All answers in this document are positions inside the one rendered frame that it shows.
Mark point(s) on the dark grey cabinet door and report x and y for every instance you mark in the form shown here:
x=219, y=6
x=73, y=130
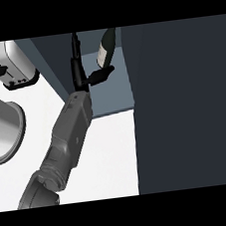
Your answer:
x=184, y=104

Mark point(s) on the dark green wine bottle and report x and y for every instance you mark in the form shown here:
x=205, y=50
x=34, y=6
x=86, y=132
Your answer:
x=105, y=49

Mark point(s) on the grey metal pot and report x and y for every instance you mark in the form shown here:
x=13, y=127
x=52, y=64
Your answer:
x=1, y=128

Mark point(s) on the blue-grey cabinet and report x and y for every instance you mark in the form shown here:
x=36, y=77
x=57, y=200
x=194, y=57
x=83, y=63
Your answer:
x=108, y=88

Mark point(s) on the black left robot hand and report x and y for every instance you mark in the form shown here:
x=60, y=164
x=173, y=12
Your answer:
x=77, y=72

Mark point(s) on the silver toaster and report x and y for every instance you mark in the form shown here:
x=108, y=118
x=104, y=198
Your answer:
x=8, y=64

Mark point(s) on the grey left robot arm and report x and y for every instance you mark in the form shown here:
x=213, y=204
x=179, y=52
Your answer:
x=71, y=126

